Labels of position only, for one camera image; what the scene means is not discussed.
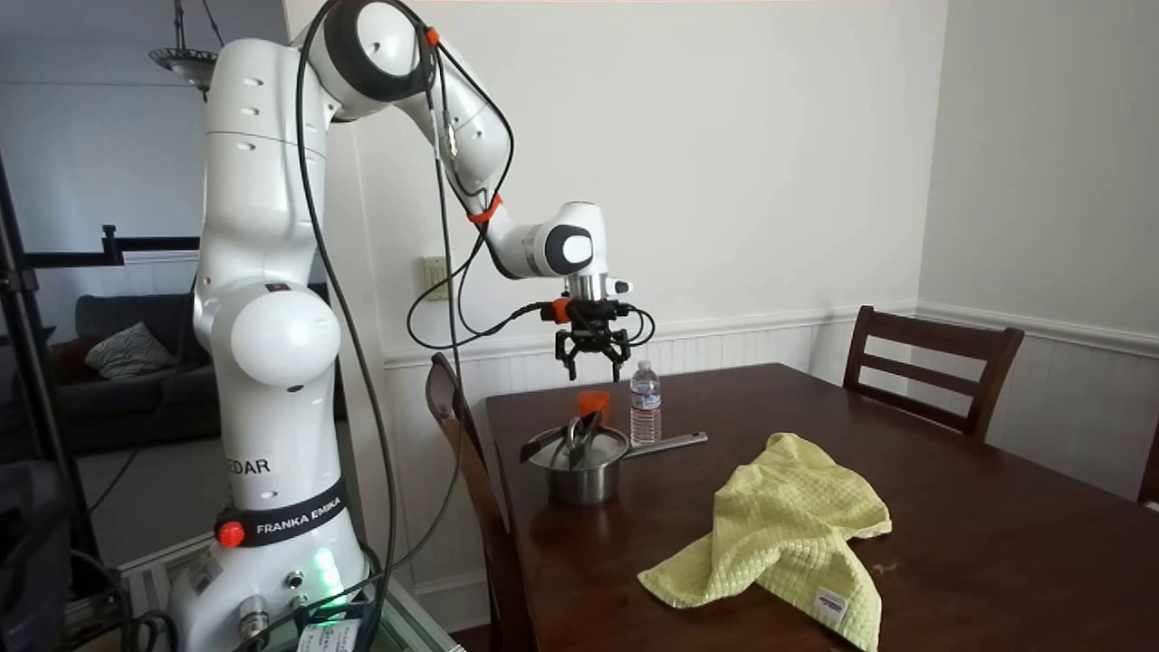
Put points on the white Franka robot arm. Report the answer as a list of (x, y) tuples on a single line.
[(267, 241)]

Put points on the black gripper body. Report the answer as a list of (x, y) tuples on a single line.
[(597, 325)]

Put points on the grey sofa pillow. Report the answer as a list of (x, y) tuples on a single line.
[(127, 354)]

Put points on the hanging ceiling lamp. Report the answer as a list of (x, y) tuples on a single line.
[(186, 60)]

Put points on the yellow-green cloth towel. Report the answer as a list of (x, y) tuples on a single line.
[(785, 518)]

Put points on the white robot base platform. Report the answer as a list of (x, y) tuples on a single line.
[(422, 625)]

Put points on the silver metal pot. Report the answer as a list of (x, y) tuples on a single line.
[(586, 488)]

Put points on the white wall outlet plate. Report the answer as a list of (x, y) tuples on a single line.
[(431, 277)]

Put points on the orange plastic cup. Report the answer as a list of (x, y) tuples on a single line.
[(597, 402)]

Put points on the clear plastic water bottle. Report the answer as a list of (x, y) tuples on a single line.
[(648, 412)]

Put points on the dark sofa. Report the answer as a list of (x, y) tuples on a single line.
[(131, 408)]

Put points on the dark wooden chair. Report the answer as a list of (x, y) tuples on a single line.
[(456, 412), (928, 326)]

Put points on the black camera stand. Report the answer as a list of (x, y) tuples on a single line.
[(37, 401)]

